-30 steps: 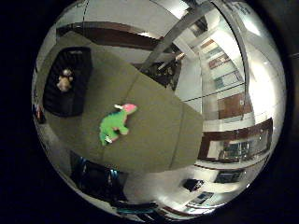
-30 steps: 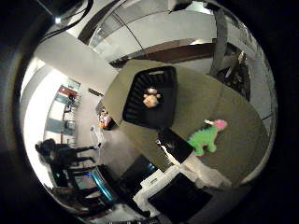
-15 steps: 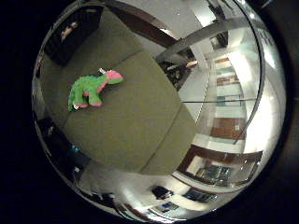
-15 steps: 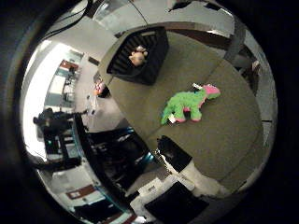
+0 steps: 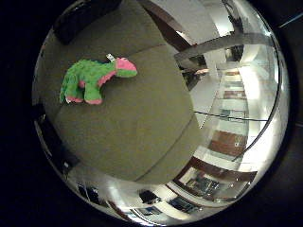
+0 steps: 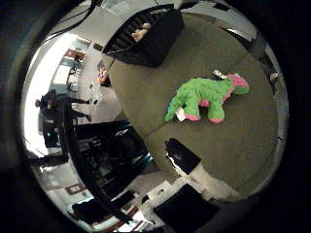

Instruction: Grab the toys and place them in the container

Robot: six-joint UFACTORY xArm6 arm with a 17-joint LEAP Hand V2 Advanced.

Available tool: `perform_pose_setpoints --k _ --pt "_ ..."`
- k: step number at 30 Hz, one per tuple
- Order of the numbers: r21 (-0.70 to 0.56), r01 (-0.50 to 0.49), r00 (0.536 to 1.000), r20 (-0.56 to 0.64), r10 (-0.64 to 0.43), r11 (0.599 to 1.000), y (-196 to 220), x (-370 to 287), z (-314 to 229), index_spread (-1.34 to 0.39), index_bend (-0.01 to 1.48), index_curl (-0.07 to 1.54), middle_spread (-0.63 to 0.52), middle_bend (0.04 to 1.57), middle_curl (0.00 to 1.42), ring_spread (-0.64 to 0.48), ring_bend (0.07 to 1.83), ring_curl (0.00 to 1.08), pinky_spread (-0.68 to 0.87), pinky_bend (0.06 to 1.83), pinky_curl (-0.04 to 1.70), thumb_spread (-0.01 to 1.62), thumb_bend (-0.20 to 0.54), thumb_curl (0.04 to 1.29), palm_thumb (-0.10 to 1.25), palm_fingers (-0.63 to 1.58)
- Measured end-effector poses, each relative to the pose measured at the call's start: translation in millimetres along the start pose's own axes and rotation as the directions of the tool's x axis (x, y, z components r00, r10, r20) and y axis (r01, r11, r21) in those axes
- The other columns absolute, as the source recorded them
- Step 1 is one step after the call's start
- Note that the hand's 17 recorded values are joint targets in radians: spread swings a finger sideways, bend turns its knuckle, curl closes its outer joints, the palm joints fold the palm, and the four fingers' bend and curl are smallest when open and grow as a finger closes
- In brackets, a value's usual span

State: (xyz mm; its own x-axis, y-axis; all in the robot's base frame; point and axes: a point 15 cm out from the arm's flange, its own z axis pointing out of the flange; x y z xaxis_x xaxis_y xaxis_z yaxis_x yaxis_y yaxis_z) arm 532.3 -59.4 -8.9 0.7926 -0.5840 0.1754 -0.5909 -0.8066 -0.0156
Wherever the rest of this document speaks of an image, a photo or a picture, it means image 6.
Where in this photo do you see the green and pink dinosaur plush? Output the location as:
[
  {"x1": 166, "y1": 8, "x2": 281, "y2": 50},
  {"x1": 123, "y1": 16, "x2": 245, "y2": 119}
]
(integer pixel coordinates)
[{"x1": 163, "y1": 73, "x2": 251, "y2": 125}]

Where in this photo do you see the pile of colourful plush toys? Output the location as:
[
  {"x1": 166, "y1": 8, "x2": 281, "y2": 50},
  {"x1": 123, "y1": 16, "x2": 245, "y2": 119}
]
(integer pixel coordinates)
[{"x1": 96, "y1": 65, "x2": 112, "y2": 88}]

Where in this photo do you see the black slatted container basket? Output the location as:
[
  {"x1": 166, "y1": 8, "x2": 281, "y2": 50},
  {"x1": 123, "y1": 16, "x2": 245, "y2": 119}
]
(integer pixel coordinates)
[{"x1": 102, "y1": 7, "x2": 186, "y2": 69}]

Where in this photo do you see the black equipment rack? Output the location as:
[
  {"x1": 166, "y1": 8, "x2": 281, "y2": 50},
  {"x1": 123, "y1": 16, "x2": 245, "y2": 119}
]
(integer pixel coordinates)
[{"x1": 63, "y1": 118, "x2": 154, "y2": 225}]

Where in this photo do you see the person in dark clothes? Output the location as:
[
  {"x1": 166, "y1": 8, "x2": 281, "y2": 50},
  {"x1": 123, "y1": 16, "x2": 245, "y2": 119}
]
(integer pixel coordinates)
[{"x1": 34, "y1": 89, "x2": 92, "y2": 130}]

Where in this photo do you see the tan plush toy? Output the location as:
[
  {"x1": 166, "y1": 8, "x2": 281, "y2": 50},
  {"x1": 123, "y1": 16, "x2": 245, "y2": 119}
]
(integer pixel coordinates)
[{"x1": 130, "y1": 21, "x2": 153, "y2": 44}]

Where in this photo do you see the black cable loop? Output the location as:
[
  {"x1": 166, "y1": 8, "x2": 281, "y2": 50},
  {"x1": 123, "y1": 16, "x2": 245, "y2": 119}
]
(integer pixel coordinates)
[{"x1": 44, "y1": 0, "x2": 99, "y2": 41}]

